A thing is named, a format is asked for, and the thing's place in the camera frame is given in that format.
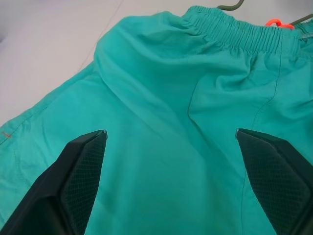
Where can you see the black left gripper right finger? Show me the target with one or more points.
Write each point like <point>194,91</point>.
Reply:
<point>281,181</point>

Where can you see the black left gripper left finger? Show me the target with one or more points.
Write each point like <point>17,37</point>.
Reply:
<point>49,191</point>

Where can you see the green shorts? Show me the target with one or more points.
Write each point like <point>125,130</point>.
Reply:
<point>171,98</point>

